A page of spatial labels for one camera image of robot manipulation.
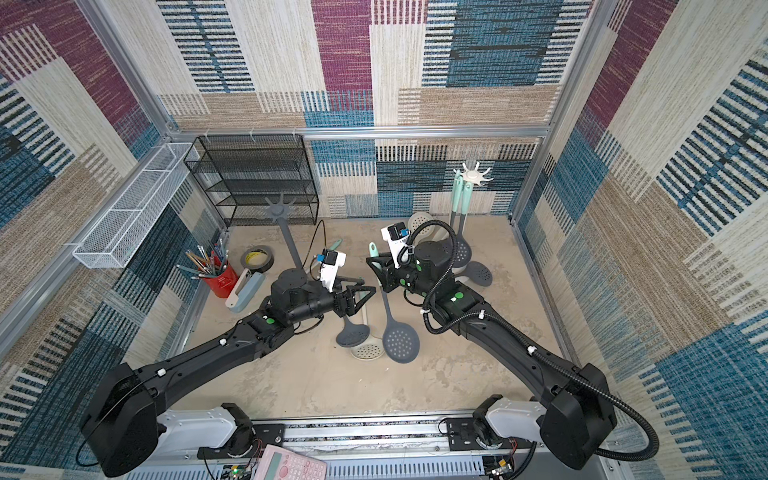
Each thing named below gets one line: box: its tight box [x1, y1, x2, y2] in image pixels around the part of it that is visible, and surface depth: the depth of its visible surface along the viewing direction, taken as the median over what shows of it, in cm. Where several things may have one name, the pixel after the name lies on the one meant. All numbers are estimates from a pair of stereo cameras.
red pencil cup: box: [176, 238, 239, 299], surface depth 96 cm
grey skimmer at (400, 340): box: [381, 291, 420, 364], surface depth 79 cm
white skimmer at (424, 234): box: [407, 211, 435, 245], surface depth 117 cm
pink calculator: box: [251, 444, 328, 480], surface depth 70 cm
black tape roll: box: [240, 245, 275, 272], surface depth 109 cm
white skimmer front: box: [350, 306, 385, 361], surface depth 89 cm
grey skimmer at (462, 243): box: [456, 181, 472, 251], surface depth 79 cm
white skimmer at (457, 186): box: [450, 169, 462, 225], surface depth 78 cm
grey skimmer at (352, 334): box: [336, 315, 370, 347], surface depth 91 cm
